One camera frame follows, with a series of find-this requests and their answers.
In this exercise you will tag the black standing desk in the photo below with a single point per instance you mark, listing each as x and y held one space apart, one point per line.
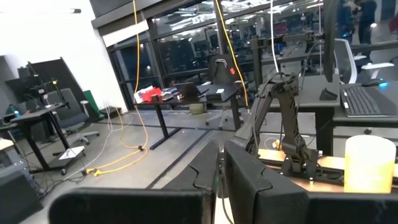
161 121

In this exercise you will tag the black panel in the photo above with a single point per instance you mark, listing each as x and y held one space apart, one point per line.
53 70

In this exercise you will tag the black computer mouse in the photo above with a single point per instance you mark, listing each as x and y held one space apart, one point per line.
373 83

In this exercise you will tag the olive green bag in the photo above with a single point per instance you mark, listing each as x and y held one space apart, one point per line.
197 109

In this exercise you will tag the white office chair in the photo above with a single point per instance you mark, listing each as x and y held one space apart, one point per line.
343 59

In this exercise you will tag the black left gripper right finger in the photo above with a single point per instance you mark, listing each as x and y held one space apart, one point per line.
280 205

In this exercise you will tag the green board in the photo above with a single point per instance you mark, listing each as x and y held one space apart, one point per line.
93 104

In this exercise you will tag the black rolling desk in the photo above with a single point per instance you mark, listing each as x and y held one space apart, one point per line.
34 115

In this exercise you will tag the black computer monitor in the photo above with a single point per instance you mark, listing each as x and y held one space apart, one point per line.
329 40

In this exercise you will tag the grey office chair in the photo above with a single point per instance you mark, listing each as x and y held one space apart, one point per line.
66 109

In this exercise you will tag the yellow and white cup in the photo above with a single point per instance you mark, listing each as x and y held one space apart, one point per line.
370 168

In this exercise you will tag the white paper sheet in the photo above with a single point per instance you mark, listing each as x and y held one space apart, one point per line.
72 153

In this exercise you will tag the black equipment case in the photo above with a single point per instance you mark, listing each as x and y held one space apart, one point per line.
18 199

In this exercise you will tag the red box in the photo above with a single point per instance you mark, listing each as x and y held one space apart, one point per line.
152 93

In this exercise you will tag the black laptop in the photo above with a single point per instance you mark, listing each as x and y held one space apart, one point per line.
186 88

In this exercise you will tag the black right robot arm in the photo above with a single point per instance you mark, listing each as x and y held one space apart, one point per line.
287 112

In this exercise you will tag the black keyboard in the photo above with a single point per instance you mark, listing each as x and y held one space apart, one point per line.
360 101

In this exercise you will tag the black camera rig stand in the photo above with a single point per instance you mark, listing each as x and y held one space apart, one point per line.
46 85

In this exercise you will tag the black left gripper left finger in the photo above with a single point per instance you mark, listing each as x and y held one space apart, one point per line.
140 205

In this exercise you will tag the white cardboard box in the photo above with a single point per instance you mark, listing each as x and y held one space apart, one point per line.
140 93

